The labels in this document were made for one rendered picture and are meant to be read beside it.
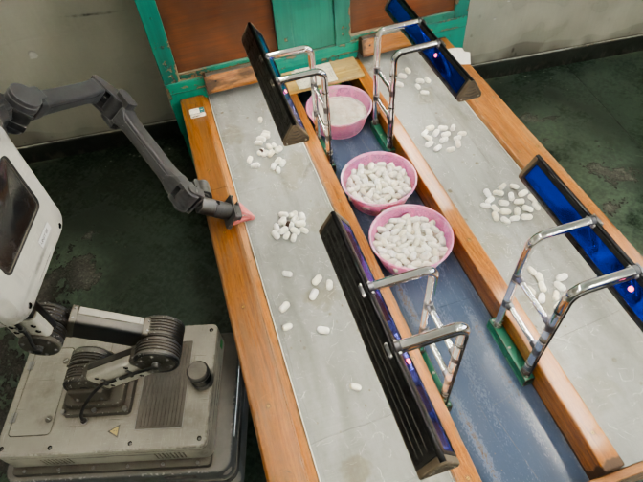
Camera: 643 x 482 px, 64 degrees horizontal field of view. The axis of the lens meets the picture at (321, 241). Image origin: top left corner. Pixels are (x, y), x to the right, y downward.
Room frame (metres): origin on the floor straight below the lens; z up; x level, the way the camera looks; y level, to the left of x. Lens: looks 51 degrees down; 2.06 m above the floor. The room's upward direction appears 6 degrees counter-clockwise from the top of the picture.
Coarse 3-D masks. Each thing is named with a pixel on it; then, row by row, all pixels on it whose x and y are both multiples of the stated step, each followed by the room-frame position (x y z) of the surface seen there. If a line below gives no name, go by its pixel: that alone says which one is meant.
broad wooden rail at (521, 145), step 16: (448, 48) 2.05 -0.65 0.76; (464, 64) 1.91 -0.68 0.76; (480, 80) 1.79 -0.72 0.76; (480, 96) 1.69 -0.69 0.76; (496, 96) 1.68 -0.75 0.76; (480, 112) 1.59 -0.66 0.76; (496, 112) 1.58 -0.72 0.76; (512, 112) 1.57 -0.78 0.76; (496, 128) 1.48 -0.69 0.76; (512, 128) 1.47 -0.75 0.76; (512, 144) 1.39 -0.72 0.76; (528, 144) 1.38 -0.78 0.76; (528, 160) 1.30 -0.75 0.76; (544, 160) 1.29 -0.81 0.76; (560, 176) 1.21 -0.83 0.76; (576, 192) 1.13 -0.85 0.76; (592, 208) 1.05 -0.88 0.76; (608, 224) 0.98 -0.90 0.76; (624, 240) 0.91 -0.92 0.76; (640, 256) 0.85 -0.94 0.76
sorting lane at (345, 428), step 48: (240, 96) 1.89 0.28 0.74; (240, 144) 1.57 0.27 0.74; (240, 192) 1.31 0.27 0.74; (288, 192) 1.29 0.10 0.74; (288, 240) 1.07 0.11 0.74; (288, 288) 0.89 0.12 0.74; (336, 288) 0.87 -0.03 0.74; (288, 336) 0.72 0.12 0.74; (336, 336) 0.71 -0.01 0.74; (336, 384) 0.56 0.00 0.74; (336, 432) 0.44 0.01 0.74; (384, 432) 0.42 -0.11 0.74; (336, 480) 0.33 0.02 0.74; (384, 480) 0.31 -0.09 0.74; (432, 480) 0.30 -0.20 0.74
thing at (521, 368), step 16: (576, 224) 0.72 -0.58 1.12; (592, 224) 0.72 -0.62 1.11; (528, 240) 0.70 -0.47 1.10; (528, 256) 0.69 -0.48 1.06; (624, 272) 0.58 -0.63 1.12; (640, 272) 0.58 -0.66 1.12; (512, 288) 0.69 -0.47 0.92; (528, 288) 0.66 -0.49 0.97; (576, 288) 0.56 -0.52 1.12; (592, 288) 0.55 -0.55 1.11; (512, 304) 0.69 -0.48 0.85; (560, 304) 0.55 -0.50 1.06; (496, 320) 0.70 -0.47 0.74; (544, 320) 0.57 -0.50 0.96; (560, 320) 0.54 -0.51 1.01; (496, 336) 0.68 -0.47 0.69; (528, 336) 0.59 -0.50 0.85; (544, 336) 0.55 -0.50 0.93; (512, 352) 0.61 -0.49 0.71; (512, 368) 0.58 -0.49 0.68; (528, 368) 0.55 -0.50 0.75
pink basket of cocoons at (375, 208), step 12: (360, 156) 1.41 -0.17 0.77; (372, 156) 1.41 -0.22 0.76; (384, 156) 1.41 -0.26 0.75; (396, 156) 1.39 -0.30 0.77; (348, 168) 1.37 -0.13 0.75; (408, 168) 1.34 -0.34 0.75; (360, 204) 1.20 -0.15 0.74; (372, 204) 1.17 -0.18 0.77; (384, 204) 1.16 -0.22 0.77; (396, 204) 1.18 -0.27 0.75
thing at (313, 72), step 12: (288, 48) 1.58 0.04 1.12; (300, 48) 1.58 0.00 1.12; (312, 60) 1.58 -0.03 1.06; (300, 72) 1.43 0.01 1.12; (312, 72) 1.43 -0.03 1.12; (324, 72) 1.45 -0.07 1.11; (312, 84) 1.59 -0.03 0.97; (324, 84) 1.44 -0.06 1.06; (312, 96) 1.59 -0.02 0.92; (324, 96) 1.44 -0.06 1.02; (324, 108) 1.44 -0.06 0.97; (324, 120) 1.44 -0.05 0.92; (324, 132) 1.47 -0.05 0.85; (324, 144) 1.55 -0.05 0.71
